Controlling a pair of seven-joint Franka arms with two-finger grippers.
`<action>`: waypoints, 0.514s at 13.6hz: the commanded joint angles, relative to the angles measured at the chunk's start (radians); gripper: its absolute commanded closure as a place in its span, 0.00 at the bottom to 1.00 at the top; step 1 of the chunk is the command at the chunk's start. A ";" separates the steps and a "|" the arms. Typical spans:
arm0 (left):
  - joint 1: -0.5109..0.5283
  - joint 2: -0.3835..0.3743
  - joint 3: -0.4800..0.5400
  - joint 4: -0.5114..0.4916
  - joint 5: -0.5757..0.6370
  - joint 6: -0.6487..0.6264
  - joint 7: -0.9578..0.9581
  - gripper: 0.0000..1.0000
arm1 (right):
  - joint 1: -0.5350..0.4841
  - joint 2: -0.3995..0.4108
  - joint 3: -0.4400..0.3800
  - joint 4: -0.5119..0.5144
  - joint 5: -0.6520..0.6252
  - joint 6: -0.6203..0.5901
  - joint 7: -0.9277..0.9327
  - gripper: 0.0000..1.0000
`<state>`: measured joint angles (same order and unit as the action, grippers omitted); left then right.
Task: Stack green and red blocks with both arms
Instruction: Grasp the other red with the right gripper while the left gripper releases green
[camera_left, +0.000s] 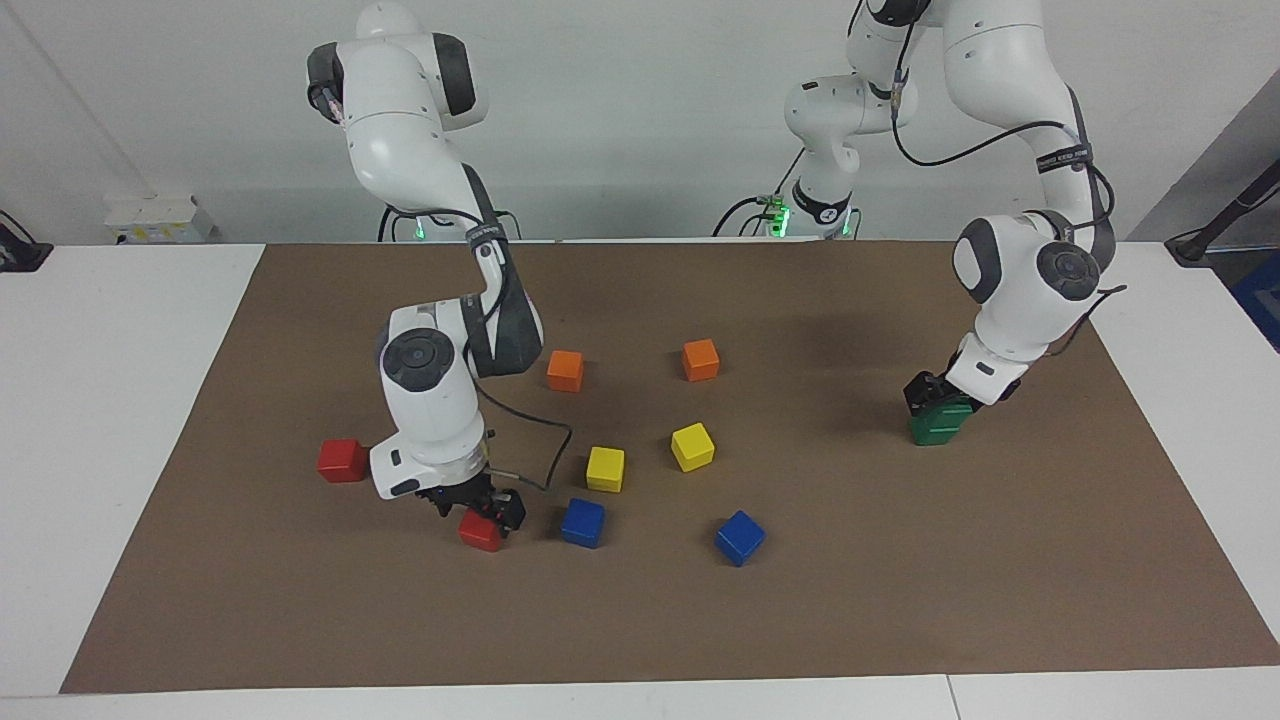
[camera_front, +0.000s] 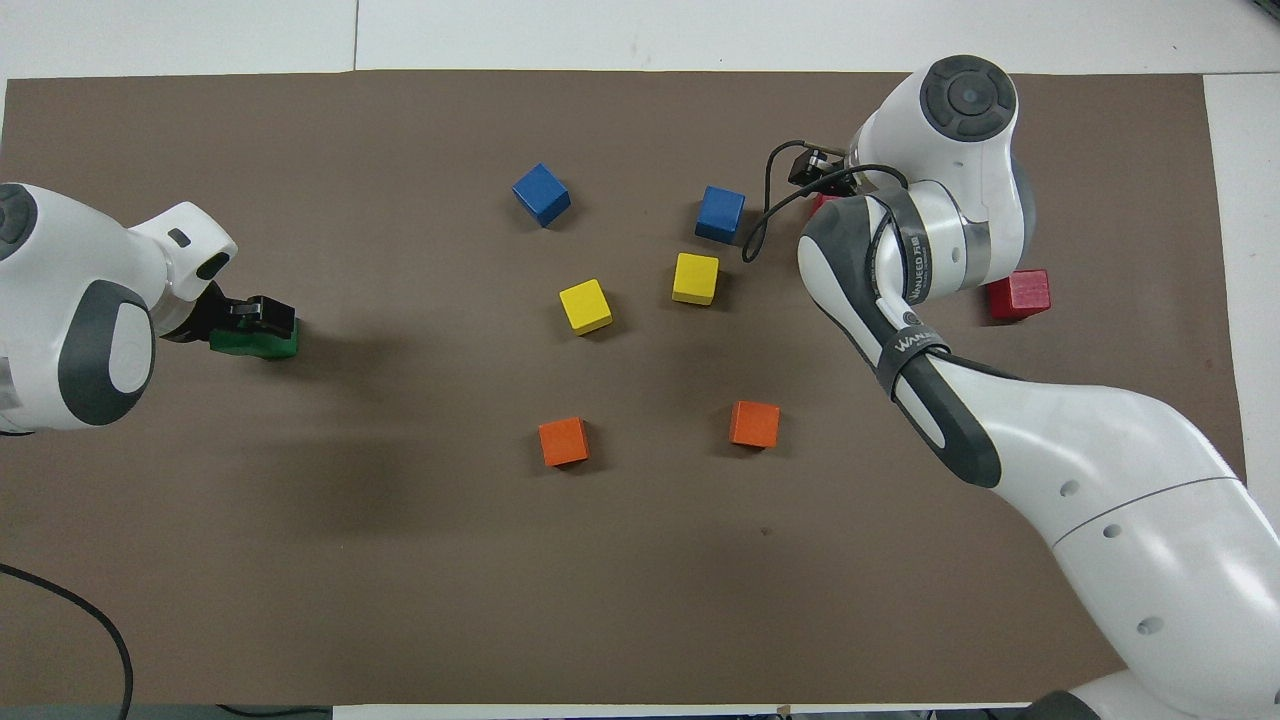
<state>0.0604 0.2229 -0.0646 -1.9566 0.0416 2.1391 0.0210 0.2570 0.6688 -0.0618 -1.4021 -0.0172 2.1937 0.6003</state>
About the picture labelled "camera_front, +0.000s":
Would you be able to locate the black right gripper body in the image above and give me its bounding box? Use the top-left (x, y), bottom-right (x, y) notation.
top-left (825, 150), bottom-right (872, 197)

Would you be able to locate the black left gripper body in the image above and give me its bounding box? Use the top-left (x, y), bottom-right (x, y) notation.
top-left (160, 282), bottom-right (234, 345)

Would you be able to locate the blue wooden cube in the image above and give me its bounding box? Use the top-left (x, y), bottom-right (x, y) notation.
top-left (694, 185), bottom-right (747, 246)
top-left (512, 163), bottom-right (573, 229)

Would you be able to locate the yellow wooden cube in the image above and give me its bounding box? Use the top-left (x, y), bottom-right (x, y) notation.
top-left (558, 278), bottom-right (615, 336)
top-left (671, 252), bottom-right (721, 307)

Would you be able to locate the orange wooden cube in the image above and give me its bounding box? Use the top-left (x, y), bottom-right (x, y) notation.
top-left (729, 400), bottom-right (781, 450)
top-left (538, 416), bottom-right (591, 468)

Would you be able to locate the brown paper table mat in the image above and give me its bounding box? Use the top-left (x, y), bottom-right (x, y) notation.
top-left (0, 68), bottom-right (1271, 709)

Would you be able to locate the black velcro cable strap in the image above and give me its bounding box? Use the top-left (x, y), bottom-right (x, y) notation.
top-left (868, 188), bottom-right (938, 303)
top-left (878, 325), bottom-right (952, 398)

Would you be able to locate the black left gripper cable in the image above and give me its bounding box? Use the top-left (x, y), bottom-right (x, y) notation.
top-left (0, 563), bottom-right (135, 720)

